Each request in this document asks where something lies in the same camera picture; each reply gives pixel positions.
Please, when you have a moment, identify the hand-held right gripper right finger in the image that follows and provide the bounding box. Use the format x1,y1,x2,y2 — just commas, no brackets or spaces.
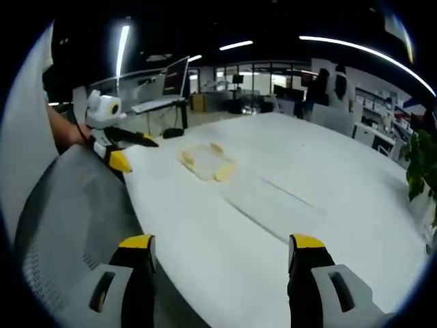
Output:
286,233,394,328

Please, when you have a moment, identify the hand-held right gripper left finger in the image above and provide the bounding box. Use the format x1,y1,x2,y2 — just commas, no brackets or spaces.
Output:
70,234,158,328

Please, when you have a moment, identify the small black object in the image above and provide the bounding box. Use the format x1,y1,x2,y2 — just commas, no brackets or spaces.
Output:
162,127,186,139

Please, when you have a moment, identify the white standing desk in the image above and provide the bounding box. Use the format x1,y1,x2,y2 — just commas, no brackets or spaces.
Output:
130,96,189,131

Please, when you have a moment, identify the long ceiling light strip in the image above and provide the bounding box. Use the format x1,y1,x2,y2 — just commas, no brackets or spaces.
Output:
113,24,131,82

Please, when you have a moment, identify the grey mesh office chair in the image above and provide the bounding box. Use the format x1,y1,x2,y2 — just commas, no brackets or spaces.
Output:
12,143,209,328

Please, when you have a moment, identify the computer monitor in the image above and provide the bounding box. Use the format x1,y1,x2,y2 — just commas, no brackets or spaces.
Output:
161,55,191,98

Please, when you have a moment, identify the cardboard box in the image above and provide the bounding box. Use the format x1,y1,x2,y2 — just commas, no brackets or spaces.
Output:
191,92,208,112

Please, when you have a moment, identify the person's white clothing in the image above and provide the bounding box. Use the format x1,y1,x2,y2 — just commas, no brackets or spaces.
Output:
5,19,61,223

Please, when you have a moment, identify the short ceiling light strip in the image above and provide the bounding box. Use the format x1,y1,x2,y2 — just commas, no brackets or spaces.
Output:
218,40,255,52

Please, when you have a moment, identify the green potted plant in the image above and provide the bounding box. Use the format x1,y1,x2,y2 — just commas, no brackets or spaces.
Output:
404,128,437,227

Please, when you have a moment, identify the white chair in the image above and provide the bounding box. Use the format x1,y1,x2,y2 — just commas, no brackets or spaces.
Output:
309,102,356,138

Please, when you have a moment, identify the curved ceiling light strip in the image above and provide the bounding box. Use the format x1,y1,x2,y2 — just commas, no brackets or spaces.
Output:
298,35,437,98

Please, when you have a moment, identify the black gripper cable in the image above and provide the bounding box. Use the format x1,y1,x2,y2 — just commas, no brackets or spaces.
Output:
71,101,94,146

